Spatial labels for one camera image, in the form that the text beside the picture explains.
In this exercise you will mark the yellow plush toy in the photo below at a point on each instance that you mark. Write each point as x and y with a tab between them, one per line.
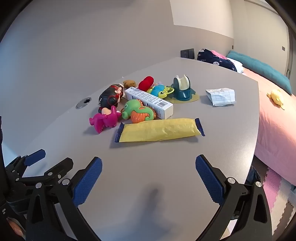
276	96

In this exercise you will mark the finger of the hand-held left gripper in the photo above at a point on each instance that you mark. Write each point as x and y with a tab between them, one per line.
34	156
62	165

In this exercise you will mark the red plush toy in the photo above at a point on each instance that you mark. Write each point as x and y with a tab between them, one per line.
145	83

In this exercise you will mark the white paper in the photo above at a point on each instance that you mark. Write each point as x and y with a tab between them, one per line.
219	97

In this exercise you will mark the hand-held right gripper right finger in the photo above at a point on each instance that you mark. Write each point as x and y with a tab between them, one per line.
209	180

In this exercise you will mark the teal white toy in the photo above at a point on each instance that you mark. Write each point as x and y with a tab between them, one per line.
182	92

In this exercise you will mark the person's left hand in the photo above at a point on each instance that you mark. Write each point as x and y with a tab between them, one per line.
15	229

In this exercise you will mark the teal pillow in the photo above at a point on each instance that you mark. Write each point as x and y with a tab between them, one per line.
259	67

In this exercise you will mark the bin with black bag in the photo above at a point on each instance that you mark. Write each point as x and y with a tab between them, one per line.
254	176

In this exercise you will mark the blue frog toy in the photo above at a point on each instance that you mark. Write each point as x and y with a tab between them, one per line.
158	90

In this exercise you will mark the dark wall sockets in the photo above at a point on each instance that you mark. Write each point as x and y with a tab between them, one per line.
187	53

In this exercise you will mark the yellow snack wrapper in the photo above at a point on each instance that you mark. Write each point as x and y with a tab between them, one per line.
157	129

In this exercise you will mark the yellow flat pad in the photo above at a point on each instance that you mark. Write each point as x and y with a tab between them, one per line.
194	97

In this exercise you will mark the navy printed cloth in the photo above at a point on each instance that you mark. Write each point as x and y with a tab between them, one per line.
208	58

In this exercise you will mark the red black figure toy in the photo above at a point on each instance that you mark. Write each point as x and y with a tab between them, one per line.
108	97

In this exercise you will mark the small brown bear toy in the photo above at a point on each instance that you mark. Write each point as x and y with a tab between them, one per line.
129	83

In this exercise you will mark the pink towel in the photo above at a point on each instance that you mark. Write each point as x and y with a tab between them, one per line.
218	54

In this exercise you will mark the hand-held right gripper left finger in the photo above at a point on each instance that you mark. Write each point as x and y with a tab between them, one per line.
89	180

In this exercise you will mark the metal desk grommet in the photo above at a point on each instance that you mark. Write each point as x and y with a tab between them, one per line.
81	104

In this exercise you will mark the green orange seahorse toy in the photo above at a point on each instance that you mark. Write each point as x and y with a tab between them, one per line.
136	111

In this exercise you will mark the pink rubber toy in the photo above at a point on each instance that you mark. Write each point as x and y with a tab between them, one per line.
104	119

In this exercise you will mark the long white carton box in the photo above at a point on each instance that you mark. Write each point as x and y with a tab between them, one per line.
148	99

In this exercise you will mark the bed with pink sheet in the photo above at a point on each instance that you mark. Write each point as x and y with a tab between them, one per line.
272	127

